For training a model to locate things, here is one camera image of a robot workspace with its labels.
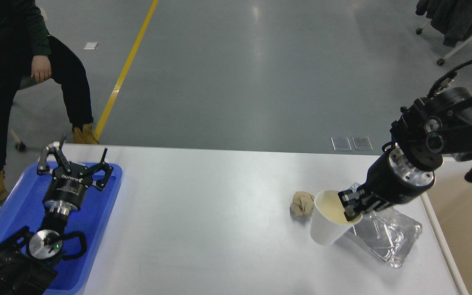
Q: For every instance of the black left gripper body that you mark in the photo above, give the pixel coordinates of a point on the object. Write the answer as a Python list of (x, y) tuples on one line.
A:
[(67, 190)]

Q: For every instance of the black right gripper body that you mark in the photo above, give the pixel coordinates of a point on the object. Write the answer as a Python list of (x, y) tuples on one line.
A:
[(391, 180)]

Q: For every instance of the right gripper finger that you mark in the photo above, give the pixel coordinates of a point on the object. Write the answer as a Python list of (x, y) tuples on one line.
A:
[(350, 199), (352, 211)]

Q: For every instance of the white paper cup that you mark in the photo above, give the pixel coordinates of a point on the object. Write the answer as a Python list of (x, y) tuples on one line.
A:
[(328, 221)]

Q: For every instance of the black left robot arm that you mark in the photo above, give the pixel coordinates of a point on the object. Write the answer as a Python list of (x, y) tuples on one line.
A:
[(27, 259)]

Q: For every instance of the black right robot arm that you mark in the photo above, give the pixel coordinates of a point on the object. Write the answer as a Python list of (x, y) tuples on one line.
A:
[(437, 124)]

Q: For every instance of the office chair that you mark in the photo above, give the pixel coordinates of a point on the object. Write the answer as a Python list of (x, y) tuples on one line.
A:
[(25, 82)]

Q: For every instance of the blue plastic tray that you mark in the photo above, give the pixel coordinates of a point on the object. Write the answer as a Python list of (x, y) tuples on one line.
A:
[(24, 207)]

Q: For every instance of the crumpled brown paper ball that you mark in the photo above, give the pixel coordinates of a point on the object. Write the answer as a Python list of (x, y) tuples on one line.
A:
[(302, 204)]

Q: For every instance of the aluminium foil tray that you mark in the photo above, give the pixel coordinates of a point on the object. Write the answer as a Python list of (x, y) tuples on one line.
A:
[(388, 235)]

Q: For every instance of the right floor plate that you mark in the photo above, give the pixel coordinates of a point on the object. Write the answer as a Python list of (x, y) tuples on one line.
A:
[(362, 143)]

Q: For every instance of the floor plate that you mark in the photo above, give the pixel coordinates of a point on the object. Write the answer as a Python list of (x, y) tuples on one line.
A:
[(362, 143), (341, 144)]

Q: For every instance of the left floor plate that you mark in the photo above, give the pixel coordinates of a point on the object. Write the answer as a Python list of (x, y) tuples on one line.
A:
[(341, 144)]

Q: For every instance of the beige plastic bin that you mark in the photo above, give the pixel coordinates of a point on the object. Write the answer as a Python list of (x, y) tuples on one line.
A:
[(449, 206)]

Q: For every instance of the white paper on floor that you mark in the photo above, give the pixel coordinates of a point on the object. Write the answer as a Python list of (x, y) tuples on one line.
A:
[(91, 46)]

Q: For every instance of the person in black clothes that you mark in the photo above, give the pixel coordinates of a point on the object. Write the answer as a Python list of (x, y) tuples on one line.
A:
[(27, 48)]

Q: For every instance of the clothes rack with coats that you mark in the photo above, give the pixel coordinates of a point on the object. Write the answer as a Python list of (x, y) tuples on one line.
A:
[(452, 18)]

